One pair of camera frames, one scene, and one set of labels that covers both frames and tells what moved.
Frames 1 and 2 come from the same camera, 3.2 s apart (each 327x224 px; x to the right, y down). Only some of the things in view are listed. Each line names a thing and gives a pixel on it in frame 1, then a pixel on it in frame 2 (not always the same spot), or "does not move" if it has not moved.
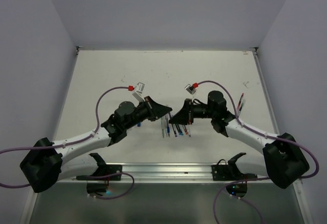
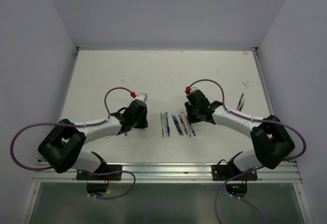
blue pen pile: [174, 130] -> [176, 124]
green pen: [240, 108] does not move
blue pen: [168, 127] does not move
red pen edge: [240, 101] does not move
